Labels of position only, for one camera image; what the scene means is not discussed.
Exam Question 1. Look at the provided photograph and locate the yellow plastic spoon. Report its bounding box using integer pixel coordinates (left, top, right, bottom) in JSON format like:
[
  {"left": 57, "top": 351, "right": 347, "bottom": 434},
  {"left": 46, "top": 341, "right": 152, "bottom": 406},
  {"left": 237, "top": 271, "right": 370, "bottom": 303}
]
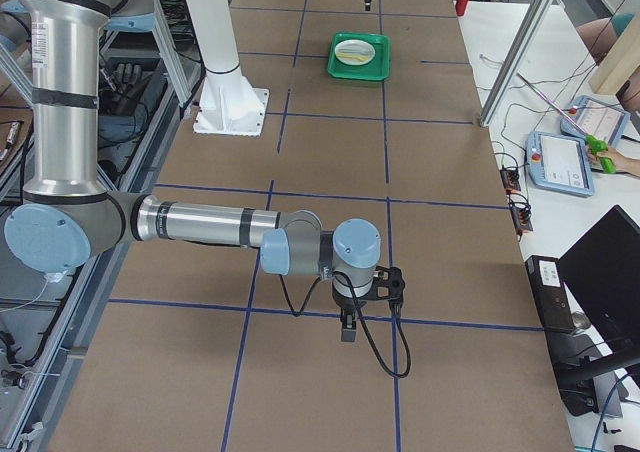
[{"left": 335, "top": 53, "right": 374, "bottom": 66}]

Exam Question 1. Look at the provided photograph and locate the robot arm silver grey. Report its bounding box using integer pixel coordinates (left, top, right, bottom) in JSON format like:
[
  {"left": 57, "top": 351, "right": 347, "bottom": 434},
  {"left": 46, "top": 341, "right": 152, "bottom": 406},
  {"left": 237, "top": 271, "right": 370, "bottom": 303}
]
[{"left": 4, "top": 0, "right": 383, "bottom": 341}]

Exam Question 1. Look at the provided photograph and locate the pale green plastic fork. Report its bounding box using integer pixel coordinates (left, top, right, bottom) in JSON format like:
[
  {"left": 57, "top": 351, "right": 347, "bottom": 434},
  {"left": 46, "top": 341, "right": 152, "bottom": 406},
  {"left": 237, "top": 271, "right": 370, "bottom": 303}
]
[{"left": 336, "top": 47, "right": 371, "bottom": 55}]

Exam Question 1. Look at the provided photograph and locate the white round plate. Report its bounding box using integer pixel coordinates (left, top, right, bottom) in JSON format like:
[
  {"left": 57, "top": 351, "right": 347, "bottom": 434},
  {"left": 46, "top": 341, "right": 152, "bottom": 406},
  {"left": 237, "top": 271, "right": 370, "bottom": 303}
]
[{"left": 334, "top": 39, "right": 376, "bottom": 66}]

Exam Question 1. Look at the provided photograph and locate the green plastic tray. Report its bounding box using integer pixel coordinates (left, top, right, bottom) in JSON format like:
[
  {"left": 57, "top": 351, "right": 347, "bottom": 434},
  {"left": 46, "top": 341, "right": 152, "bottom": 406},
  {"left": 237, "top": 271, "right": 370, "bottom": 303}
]
[{"left": 327, "top": 32, "right": 391, "bottom": 82}]

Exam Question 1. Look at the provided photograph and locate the black computer box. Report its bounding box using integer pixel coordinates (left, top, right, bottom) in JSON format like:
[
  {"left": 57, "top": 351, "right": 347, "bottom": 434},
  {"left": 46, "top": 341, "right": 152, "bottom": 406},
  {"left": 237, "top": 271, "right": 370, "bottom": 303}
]
[{"left": 525, "top": 255, "right": 583, "bottom": 336}]

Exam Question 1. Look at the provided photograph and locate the black monitor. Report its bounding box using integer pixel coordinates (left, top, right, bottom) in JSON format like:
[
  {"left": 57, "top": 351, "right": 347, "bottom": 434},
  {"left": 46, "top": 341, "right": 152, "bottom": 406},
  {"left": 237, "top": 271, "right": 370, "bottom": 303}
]
[{"left": 558, "top": 205, "right": 639, "bottom": 351}]

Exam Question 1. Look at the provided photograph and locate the teach pendant near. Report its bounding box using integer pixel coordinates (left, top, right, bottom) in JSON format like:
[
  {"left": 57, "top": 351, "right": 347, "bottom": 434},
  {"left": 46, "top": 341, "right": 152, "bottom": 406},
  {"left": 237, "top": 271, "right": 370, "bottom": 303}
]
[{"left": 526, "top": 131, "right": 595, "bottom": 197}]

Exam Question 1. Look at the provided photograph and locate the teach pendant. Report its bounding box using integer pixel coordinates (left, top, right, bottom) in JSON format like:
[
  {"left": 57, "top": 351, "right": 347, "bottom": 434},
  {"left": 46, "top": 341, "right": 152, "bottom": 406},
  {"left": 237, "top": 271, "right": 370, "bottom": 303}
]
[
  {"left": 568, "top": 95, "right": 630, "bottom": 147},
  {"left": 526, "top": 131, "right": 595, "bottom": 197}
]

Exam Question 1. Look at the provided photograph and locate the teach pendant far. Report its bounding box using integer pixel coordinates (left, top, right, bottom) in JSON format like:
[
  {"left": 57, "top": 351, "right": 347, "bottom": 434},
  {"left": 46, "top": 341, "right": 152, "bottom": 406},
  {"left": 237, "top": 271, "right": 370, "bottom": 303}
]
[{"left": 568, "top": 95, "right": 630, "bottom": 147}]

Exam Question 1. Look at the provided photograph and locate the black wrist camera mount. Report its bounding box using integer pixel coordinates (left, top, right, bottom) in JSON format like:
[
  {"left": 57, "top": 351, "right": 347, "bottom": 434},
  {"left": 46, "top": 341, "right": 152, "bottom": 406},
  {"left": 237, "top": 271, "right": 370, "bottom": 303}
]
[{"left": 360, "top": 266, "right": 405, "bottom": 308}]

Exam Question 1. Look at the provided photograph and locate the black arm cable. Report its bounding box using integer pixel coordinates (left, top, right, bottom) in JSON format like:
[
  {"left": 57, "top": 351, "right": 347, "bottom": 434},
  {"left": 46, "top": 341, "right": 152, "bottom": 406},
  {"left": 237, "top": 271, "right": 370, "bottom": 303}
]
[{"left": 277, "top": 269, "right": 413, "bottom": 379}]

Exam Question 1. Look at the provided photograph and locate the aluminium frame post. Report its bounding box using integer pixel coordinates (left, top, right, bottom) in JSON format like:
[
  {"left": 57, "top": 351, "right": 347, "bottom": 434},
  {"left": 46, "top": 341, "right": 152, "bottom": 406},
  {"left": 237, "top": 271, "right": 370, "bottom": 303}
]
[{"left": 479, "top": 0, "right": 554, "bottom": 127}]

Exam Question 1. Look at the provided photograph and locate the white pedestal column with base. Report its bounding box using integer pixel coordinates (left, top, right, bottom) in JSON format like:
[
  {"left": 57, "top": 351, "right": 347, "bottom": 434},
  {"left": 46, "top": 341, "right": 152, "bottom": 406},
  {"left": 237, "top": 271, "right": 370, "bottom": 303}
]
[{"left": 186, "top": 0, "right": 269, "bottom": 137}]

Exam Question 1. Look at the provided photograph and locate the reacher grabber tool green handle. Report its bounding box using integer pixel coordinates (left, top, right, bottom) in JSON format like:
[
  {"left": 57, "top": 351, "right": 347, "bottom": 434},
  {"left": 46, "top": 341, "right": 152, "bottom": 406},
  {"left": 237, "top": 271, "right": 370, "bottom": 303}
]
[{"left": 516, "top": 73, "right": 617, "bottom": 174}]

